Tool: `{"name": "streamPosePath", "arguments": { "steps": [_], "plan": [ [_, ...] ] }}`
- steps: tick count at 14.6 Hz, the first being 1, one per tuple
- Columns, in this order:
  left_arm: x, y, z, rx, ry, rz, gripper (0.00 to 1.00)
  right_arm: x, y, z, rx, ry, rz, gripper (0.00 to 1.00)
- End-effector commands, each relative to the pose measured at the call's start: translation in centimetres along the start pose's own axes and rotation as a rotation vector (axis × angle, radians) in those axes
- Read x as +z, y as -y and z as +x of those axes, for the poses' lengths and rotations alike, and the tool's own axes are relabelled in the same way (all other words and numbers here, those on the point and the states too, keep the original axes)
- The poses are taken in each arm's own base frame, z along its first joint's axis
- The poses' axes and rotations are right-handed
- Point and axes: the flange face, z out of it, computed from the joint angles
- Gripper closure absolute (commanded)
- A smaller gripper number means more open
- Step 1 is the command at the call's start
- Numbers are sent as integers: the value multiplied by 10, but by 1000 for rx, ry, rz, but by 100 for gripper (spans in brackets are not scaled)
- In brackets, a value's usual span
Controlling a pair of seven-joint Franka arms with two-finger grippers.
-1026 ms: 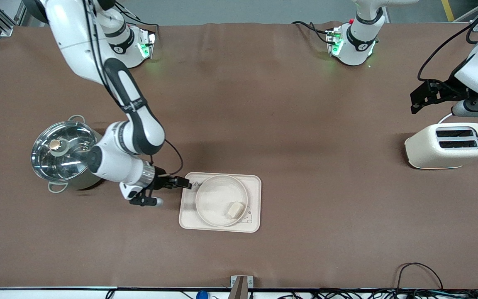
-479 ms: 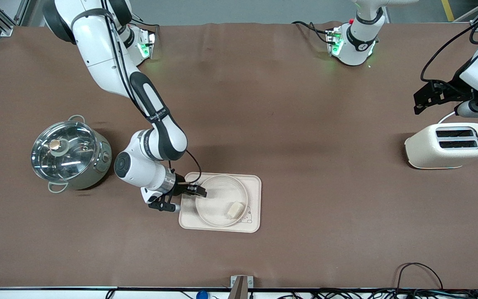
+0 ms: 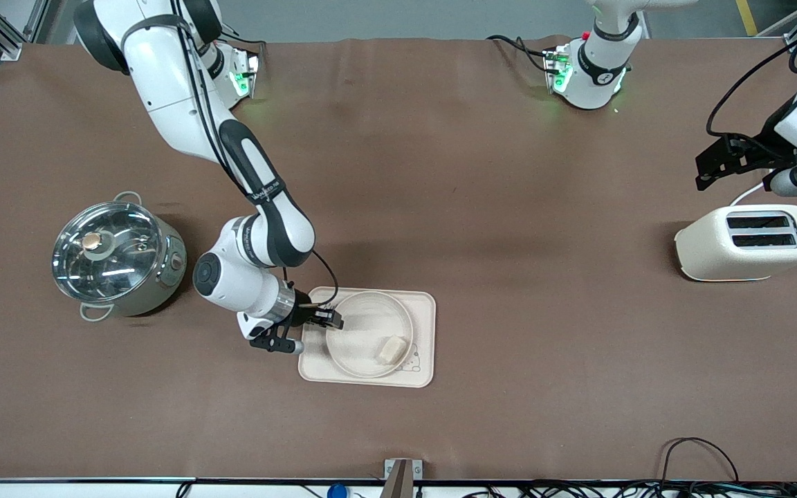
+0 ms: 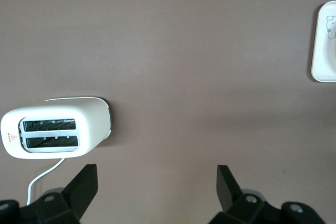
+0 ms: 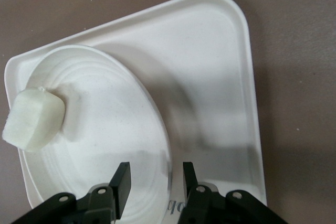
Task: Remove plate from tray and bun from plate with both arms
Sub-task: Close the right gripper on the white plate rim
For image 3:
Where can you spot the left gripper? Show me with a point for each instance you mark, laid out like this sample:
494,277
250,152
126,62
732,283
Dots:
753,156

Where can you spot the glass pot lid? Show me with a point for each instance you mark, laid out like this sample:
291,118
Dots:
115,270

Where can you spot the metal table edge bracket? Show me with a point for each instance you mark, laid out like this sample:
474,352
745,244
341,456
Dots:
402,477

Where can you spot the small blue round object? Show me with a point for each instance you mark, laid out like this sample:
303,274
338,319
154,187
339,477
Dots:
337,492

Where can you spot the cream round plate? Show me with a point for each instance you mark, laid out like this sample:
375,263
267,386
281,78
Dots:
364,325

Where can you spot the cream rabbit print tray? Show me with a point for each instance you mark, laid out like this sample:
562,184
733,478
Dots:
423,325

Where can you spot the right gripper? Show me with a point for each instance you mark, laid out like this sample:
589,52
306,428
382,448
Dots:
304,315

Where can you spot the green electric cooking pot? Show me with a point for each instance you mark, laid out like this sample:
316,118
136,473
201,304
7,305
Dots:
163,290

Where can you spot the brown table cover cloth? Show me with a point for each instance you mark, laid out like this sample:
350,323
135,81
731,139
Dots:
509,346

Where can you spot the cream two-slot toaster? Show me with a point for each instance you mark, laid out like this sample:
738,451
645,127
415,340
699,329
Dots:
717,249

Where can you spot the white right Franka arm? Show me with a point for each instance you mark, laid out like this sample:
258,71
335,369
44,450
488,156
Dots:
163,76

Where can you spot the pale steamed bun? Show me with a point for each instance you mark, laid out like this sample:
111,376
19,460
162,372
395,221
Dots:
391,349

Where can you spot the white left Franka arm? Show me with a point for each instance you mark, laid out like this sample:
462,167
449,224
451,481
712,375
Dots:
596,69

